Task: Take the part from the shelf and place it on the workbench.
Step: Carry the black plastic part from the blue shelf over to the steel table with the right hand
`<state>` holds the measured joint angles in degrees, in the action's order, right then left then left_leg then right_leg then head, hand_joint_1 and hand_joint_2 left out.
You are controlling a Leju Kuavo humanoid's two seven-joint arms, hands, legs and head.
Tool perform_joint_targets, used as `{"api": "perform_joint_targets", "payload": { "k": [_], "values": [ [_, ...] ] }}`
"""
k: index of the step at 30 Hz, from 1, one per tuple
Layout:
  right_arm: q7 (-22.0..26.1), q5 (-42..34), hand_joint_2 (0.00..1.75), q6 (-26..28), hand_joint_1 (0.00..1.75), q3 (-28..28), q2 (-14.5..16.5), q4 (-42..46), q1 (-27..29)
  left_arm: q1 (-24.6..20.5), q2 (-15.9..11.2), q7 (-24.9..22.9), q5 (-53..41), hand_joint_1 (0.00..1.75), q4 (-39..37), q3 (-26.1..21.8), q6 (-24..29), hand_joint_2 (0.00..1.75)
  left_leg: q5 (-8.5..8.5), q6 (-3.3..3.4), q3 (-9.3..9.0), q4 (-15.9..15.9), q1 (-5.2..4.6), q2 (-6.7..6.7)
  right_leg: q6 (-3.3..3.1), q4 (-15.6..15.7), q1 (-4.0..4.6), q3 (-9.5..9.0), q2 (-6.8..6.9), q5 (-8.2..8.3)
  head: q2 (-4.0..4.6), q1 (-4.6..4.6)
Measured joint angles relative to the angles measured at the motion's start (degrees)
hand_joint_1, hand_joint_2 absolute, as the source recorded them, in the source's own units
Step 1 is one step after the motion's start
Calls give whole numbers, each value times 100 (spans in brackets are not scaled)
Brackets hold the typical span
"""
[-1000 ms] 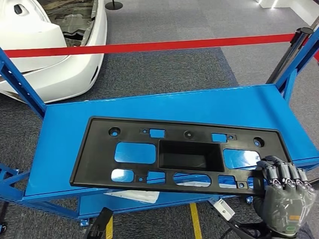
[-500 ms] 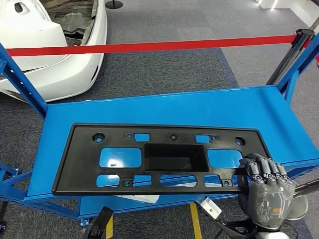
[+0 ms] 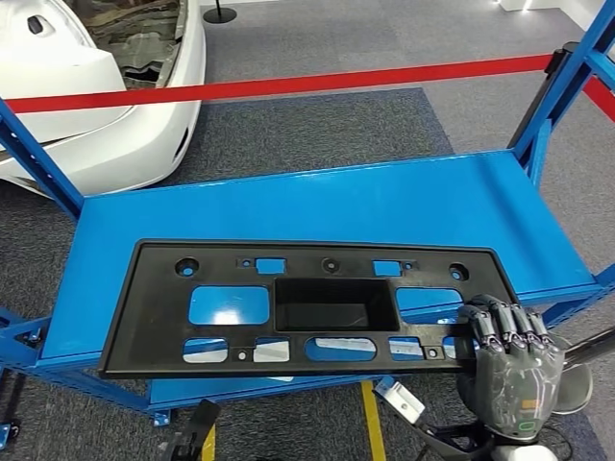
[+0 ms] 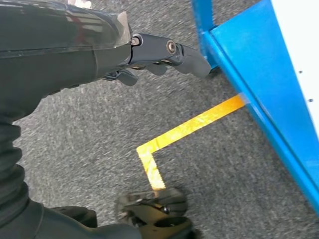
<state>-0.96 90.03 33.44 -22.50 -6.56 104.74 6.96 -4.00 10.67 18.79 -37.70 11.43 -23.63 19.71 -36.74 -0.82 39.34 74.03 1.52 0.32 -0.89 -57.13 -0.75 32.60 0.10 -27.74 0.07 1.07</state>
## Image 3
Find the black plastic plate bracket part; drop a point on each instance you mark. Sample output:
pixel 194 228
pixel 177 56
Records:
pixel 144 331

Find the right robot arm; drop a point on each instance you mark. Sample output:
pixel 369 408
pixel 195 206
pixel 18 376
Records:
pixel 523 455

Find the red barrier belt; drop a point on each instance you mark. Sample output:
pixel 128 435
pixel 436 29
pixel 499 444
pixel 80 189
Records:
pixel 288 84
pixel 601 98

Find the black round stand base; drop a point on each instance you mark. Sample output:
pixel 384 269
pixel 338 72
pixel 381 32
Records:
pixel 220 14

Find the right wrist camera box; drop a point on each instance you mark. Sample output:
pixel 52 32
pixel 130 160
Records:
pixel 401 401

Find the white car body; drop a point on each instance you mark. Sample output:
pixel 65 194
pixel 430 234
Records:
pixel 120 152

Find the large blue metal shelf rack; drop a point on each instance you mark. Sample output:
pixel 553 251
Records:
pixel 336 203

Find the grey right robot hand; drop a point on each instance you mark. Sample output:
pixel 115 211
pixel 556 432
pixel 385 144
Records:
pixel 514 388

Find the yellow floor tape outline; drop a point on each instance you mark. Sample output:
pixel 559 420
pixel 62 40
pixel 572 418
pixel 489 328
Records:
pixel 374 420

